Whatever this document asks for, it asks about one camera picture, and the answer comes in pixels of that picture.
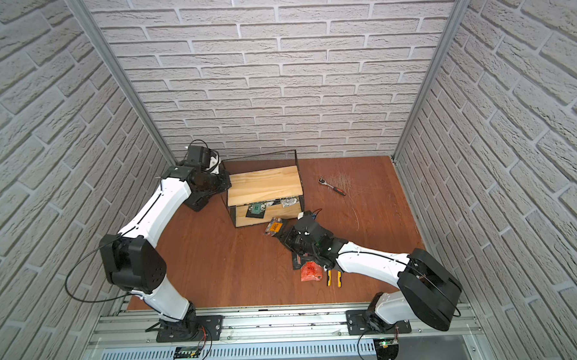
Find red tea bag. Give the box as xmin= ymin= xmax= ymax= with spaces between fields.
xmin=300 ymin=261 xmax=323 ymax=282

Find orange tea bag shelf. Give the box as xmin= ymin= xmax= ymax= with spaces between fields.
xmin=265 ymin=217 xmax=286 ymax=236

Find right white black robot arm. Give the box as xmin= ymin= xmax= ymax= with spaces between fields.
xmin=267 ymin=212 xmax=463 ymax=335

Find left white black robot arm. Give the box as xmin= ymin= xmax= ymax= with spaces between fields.
xmin=99 ymin=140 xmax=231 ymax=324

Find silver tea bag lower shelf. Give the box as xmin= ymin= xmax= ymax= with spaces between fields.
xmin=281 ymin=197 xmax=299 ymax=208

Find green label tea bag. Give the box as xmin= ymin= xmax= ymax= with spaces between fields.
xmin=246 ymin=202 xmax=267 ymax=219

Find yellow black combination pliers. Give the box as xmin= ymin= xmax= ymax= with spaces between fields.
xmin=326 ymin=270 xmax=342 ymax=288

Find red black ratchet wrench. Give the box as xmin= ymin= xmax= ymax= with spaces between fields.
xmin=318 ymin=177 xmax=346 ymax=196

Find right controller board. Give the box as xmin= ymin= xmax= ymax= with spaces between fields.
xmin=373 ymin=339 xmax=400 ymax=360

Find controller board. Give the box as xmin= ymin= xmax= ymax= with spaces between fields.
xmin=373 ymin=339 xmax=400 ymax=360
xmin=172 ymin=346 xmax=208 ymax=360

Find left controller board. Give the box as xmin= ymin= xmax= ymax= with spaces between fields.
xmin=172 ymin=346 xmax=208 ymax=360

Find black wire wooden shelf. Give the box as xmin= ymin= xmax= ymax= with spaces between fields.
xmin=224 ymin=149 xmax=305 ymax=228

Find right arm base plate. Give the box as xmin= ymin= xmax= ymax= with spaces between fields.
xmin=345 ymin=310 xmax=412 ymax=336

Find aluminium front rail frame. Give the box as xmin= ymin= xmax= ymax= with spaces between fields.
xmin=81 ymin=303 xmax=494 ymax=360

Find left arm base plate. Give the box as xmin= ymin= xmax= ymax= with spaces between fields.
xmin=155 ymin=315 xmax=224 ymax=343

